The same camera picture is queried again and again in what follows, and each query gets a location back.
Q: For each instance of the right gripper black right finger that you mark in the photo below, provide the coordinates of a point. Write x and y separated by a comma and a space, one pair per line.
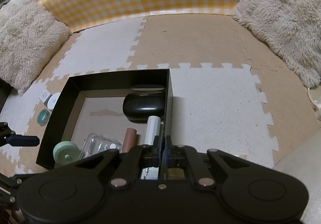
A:
187, 158

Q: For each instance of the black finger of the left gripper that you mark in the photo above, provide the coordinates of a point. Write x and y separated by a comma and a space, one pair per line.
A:
22, 141

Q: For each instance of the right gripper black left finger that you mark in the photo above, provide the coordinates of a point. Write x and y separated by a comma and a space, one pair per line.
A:
140, 163

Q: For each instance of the brown cylinder tube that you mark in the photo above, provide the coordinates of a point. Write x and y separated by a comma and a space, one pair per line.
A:
129, 140

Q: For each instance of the white cylinder tube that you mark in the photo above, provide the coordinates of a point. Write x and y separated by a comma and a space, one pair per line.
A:
152, 130

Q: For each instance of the clear plastic case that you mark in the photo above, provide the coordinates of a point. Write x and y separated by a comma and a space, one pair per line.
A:
96, 143

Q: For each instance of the green round tape dispenser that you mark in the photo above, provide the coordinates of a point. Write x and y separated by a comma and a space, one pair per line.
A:
64, 153

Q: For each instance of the white round device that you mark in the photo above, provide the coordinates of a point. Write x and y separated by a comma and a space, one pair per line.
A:
52, 100

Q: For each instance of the black oval case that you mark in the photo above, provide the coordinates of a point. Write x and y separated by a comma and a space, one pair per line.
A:
138, 107

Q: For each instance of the white power adapter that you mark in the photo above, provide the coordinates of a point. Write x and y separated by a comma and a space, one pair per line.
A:
45, 95

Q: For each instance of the black cardboard box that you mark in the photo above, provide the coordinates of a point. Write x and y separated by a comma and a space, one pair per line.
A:
77, 89

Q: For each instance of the fluffy white pillow left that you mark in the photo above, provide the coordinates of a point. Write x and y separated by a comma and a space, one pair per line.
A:
30, 37

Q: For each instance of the fluffy white pillow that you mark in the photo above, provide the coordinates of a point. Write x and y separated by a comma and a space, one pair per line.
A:
30, 37
291, 29

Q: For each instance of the fluffy white pillow right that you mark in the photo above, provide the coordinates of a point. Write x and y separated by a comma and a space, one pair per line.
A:
291, 29

